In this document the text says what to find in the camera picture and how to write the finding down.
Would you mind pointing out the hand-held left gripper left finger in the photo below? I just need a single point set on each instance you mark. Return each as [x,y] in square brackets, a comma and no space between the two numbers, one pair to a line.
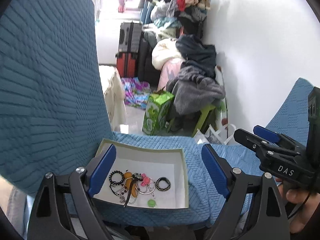
[103,170]

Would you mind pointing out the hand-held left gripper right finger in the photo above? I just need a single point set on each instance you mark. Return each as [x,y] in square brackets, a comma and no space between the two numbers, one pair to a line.
[215,170]

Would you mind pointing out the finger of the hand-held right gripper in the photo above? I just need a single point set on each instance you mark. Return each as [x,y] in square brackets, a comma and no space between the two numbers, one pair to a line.
[267,132]
[250,140]

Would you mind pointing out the orange gourd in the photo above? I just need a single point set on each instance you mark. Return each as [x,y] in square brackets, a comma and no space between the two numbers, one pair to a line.
[128,175]

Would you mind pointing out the pink bow hair clip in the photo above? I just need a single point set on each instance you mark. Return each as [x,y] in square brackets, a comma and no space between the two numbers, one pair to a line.
[144,180]

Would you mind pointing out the white cardboard box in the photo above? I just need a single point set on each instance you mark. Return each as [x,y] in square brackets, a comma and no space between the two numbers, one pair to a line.
[150,160]

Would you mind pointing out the silver bangle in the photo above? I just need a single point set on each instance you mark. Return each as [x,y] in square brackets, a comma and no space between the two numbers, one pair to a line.
[150,193]

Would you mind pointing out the person's right hand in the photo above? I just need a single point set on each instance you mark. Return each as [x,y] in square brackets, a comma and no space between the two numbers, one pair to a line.
[297,200]

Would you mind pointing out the white plastic bag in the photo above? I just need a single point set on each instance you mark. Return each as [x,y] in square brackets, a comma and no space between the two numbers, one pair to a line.
[217,135]

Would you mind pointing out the white floral panel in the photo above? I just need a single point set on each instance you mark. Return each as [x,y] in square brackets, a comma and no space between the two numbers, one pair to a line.
[221,97]

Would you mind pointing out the green plastic stool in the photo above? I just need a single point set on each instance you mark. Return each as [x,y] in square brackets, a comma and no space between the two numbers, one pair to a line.
[203,117]

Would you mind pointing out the green round pendant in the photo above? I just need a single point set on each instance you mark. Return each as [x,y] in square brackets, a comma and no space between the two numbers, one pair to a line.
[151,202]

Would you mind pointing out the grey fleece garment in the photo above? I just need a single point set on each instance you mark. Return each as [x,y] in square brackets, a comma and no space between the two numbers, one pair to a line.
[197,92]

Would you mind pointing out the green carton box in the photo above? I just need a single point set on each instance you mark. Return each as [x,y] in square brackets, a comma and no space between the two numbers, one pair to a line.
[156,112]

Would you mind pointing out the cream embroidered cloth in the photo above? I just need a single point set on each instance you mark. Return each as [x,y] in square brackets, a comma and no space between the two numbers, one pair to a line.
[113,92]

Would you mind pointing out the purple colourful bag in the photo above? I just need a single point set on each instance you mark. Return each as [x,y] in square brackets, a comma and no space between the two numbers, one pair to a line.
[136,92]

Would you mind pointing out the dark blue jacket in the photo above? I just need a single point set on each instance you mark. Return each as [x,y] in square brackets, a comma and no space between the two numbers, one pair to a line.
[197,52]

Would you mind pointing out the pink quilt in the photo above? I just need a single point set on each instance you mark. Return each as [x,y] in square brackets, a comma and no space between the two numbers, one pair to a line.
[170,72]

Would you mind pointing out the blue quilted sofa cover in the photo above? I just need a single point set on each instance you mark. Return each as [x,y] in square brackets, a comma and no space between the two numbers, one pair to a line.
[50,80]

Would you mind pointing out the black suitcase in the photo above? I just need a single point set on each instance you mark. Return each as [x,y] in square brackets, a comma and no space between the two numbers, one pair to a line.
[147,60]

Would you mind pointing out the cream padded coat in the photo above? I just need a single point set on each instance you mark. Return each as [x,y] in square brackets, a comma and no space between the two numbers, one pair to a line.
[165,52]

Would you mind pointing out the dark grey suitcase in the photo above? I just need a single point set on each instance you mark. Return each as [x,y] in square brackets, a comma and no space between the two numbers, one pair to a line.
[130,37]

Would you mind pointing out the pile of folded clothes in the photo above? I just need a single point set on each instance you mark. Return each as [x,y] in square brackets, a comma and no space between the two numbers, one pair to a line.
[165,22]

